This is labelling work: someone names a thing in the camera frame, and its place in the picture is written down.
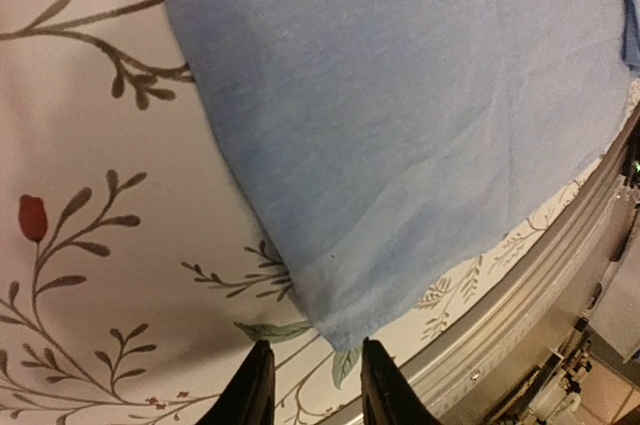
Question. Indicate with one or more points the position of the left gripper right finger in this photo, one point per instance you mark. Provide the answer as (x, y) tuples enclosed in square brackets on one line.
[(387, 397)]

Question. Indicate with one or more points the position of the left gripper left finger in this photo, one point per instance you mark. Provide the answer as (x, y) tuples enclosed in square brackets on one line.
[(248, 398)]

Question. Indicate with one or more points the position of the light blue long sleeve shirt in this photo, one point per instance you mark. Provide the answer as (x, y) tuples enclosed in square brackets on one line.
[(382, 142)]

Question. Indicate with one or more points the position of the floral table mat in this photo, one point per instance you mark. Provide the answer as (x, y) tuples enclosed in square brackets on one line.
[(135, 275)]

